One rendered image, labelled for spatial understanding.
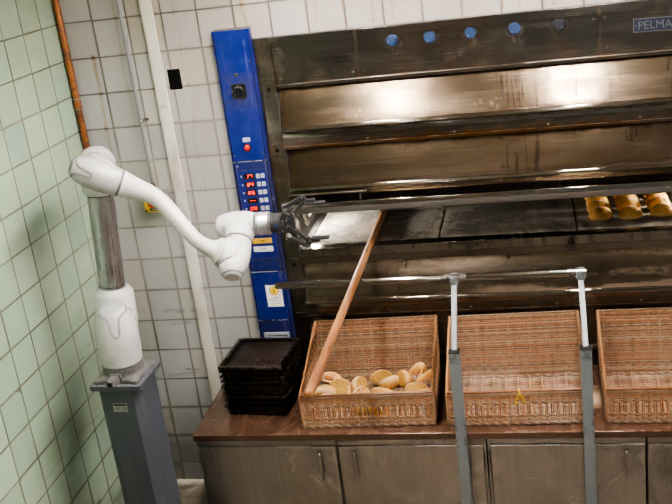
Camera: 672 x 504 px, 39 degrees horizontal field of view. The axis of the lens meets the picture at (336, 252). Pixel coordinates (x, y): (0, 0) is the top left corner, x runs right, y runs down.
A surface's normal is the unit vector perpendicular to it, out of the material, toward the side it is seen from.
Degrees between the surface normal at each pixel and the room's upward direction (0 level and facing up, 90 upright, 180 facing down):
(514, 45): 90
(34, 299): 90
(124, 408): 90
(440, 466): 90
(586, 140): 70
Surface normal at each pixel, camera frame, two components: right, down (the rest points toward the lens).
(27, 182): 0.98, -0.05
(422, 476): -0.18, 0.35
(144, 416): 0.54, 0.22
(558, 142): -0.21, 0.01
